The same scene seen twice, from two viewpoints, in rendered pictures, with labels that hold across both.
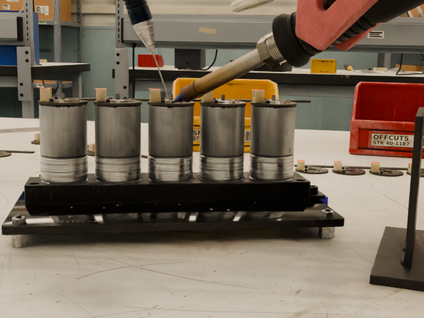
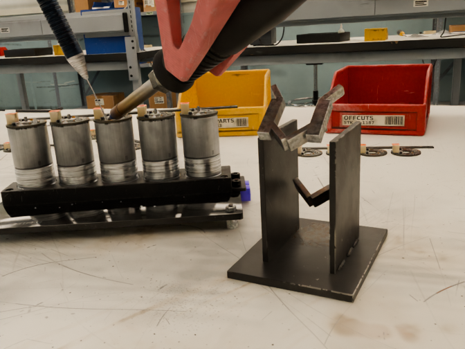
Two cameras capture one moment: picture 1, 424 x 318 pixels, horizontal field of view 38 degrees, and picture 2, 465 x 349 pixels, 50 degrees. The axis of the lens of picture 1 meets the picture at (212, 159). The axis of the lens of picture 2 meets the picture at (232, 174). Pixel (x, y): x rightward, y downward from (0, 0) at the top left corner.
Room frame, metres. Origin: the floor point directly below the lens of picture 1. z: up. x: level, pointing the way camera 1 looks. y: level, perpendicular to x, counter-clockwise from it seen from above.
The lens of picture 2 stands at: (0.02, -0.10, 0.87)
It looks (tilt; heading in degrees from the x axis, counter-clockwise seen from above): 17 degrees down; 9
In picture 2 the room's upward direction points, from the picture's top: 3 degrees counter-clockwise
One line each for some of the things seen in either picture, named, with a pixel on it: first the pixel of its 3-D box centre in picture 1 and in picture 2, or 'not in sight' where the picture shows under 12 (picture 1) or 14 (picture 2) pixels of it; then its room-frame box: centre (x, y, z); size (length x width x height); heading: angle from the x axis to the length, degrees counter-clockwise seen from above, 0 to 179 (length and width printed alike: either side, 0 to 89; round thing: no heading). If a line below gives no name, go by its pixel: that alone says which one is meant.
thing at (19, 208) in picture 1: (173, 213); (117, 208); (0.31, 0.02, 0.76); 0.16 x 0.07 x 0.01; 99
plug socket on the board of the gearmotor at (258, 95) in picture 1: (260, 96); (186, 108); (0.34, -0.03, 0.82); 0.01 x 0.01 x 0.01; 9
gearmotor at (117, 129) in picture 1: (118, 147); (75, 156); (0.33, 0.05, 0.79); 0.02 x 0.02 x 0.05
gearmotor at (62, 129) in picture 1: (64, 147); (32, 159); (0.32, 0.08, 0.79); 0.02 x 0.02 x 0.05
